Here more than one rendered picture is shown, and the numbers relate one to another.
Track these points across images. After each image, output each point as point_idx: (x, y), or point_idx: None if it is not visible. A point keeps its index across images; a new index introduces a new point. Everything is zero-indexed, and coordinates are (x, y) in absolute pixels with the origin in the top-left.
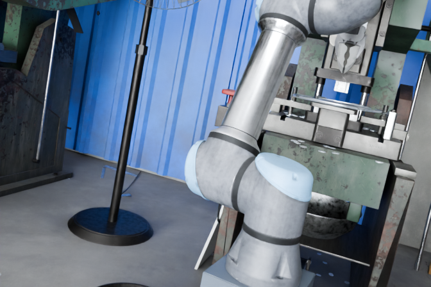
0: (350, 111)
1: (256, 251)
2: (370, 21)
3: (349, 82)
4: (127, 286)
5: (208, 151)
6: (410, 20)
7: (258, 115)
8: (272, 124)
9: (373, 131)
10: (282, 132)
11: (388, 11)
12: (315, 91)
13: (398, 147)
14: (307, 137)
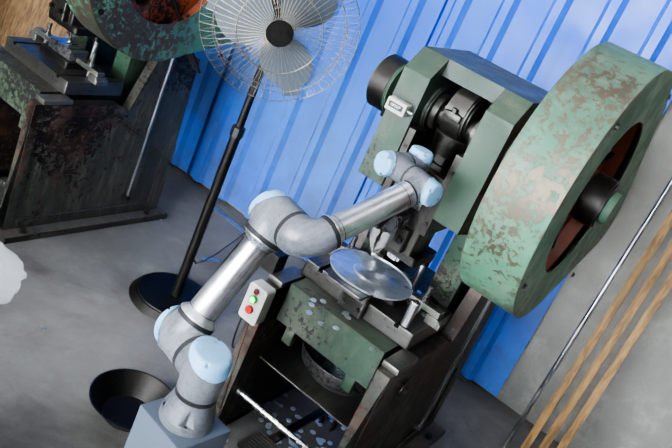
0: (355, 296)
1: (174, 404)
2: (424, 205)
3: (394, 255)
4: (145, 376)
5: (171, 320)
6: (451, 221)
7: (215, 304)
8: (311, 272)
9: None
10: (317, 283)
11: (437, 205)
12: None
13: (409, 337)
14: (337, 296)
